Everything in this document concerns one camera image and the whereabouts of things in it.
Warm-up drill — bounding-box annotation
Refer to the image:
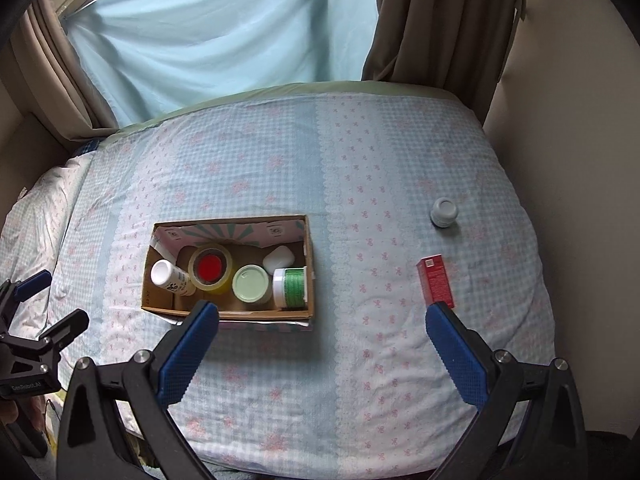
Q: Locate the white earbud case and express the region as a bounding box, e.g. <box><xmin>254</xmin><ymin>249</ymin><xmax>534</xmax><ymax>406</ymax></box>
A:
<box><xmin>263</xmin><ymin>245</ymin><xmax>293</xmax><ymax>270</ymax></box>

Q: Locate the light blue hanging cloth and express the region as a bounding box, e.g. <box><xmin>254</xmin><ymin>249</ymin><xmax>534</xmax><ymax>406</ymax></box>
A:
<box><xmin>62</xmin><ymin>0</ymin><xmax>381</xmax><ymax>128</ymax></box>

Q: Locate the cardboard box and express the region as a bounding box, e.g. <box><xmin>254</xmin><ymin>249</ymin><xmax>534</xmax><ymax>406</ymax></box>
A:
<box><xmin>141</xmin><ymin>214</ymin><xmax>317</xmax><ymax>335</ymax></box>

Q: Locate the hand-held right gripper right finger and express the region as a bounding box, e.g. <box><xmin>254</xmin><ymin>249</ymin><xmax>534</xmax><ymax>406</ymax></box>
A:
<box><xmin>425</xmin><ymin>302</ymin><xmax>588</xmax><ymax>480</ymax></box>

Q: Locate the red lidded jar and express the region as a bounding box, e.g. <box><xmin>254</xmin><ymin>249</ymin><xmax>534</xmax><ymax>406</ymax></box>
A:
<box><xmin>196</xmin><ymin>254</ymin><xmax>225</xmax><ymax>281</ymax></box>

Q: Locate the brown curtain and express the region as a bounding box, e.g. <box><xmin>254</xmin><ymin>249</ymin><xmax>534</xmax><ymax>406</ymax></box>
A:
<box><xmin>10</xmin><ymin>0</ymin><xmax>118</xmax><ymax>143</ymax></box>
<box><xmin>361</xmin><ymin>0</ymin><xmax>523</xmax><ymax>116</ymax></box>

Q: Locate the white plastic bottle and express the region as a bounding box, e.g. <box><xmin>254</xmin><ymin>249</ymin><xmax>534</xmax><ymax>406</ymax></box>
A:
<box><xmin>150</xmin><ymin>259</ymin><xmax>197</xmax><ymax>297</ymax></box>

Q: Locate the yellow tape roll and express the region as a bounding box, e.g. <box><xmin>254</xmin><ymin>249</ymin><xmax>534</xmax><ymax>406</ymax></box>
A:
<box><xmin>188</xmin><ymin>244</ymin><xmax>234</xmax><ymax>293</ymax></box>

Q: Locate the checked blue bed sheet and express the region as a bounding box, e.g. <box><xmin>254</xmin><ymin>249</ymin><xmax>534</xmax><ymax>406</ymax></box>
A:
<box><xmin>0</xmin><ymin>92</ymin><xmax>558</xmax><ymax>466</ymax></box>

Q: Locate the beige headboard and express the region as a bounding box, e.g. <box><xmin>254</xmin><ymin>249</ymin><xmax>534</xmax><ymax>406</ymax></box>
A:
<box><xmin>0</xmin><ymin>105</ymin><xmax>96</xmax><ymax>226</ymax></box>

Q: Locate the pale green mattress sheet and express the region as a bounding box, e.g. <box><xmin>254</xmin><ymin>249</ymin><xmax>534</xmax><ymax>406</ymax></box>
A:
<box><xmin>107</xmin><ymin>80</ymin><xmax>451</xmax><ymax>136</ymax></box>

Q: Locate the pale lidded jar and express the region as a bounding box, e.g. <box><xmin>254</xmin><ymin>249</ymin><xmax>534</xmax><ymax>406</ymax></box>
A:
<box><xmin>232</xmin><ymin>264</ymin><xmax>273</xmax><ymax>305</ymax></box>

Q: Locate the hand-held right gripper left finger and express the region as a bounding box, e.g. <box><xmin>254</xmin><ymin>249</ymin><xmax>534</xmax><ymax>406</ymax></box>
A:
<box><xmin>56</xmin><ymin>300</ymin><xmax>221</xmax><ymax>480</ymax></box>

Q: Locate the red carton box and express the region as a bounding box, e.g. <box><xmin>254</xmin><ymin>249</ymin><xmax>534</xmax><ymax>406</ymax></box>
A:
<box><xmin>417</xmin><ymin>255</ymin><xmax>457</xmax><ymax>310</ymax></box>

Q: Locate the small white jar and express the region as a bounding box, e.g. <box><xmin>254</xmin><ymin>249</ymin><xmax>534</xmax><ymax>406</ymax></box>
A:
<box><xmin>430</xmin><ymin>197</ymin><xmax>459</xmax><ymax>228</ymax></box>

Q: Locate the pale blue pillow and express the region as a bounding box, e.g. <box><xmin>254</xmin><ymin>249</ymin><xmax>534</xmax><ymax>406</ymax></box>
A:
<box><xmin>0</xmin><ymin>152</ymin><xmax>96</xmax><ymax>286</ymax></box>

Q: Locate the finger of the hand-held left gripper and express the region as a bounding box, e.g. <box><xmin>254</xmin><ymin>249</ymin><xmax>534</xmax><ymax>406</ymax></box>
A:
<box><xmin>27</xmin><ymin>308</ymin><xmax>91</xmax><ymax>361</ymax></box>
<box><xmin>0</xmin><ymin>270</ymin><xmax>53</xmax><ymax>306</ymax></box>

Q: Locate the dark blue checked cloth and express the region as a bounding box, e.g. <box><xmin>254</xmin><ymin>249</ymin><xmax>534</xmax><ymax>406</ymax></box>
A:
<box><xmin>70</xmin><ymin>137</ymin><xmax>108</xmax><ymax>157</ymax></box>

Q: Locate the green jar with white lid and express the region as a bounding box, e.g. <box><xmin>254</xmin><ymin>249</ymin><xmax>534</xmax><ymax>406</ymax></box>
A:
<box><xmin>272</xmin><ymin>266</ymin><xmax>308</xmax><ymax>309</ymax></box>

